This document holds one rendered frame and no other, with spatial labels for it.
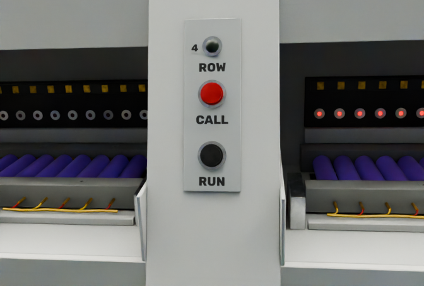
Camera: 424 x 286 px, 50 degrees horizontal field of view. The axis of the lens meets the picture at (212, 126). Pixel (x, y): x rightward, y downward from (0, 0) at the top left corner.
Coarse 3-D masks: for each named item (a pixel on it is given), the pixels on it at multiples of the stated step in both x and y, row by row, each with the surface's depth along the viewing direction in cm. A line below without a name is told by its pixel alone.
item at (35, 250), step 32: (0, 128) 52; (32, 128) 52; (64, 128) 51; (96, 128) 51; (128, 128) 50; (0, 224) 38; (32, 224) 38; (64, 224) 38; (0, 256) 33; (32, 256) 33; (64, 256) 33; (96, 256) 33; (128, 256) 33
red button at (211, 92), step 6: (210, 84) 32; (216, 84) 32; (204, 90) 32; (210, 90) 32; (216, 90) 32; (222, 90) 32; (204, 96) 32; (210, 96) 32; (216, 96) 32; (222, 96) 32; (204, 102) 32; (210, 102) 32; (216, 102) 32
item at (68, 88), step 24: (0, 96) 51; (24, 96) 51; (48, 96) 50; (72, 96) 50; (96, 96) 50; (120, 96) 50; (144, 96) 49; (0, 120) 52; (24, 120) 52; (48, 120) 51; (72, 120) 51; (96, 120) 51; (120, 120) 50; (144, 120) 50
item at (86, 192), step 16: (0, 192) 41; (16, 192) 40; (32, 192) 40; (48, 192) 40; (64, 192) 40; (80, 192) 40; (96, 192) 40; (112, 192) 39; (128, 192) 39; (16, 208) 39; (32, 208) 39; (48, 208) 39; (80, 208) 38; (128, 208) 40
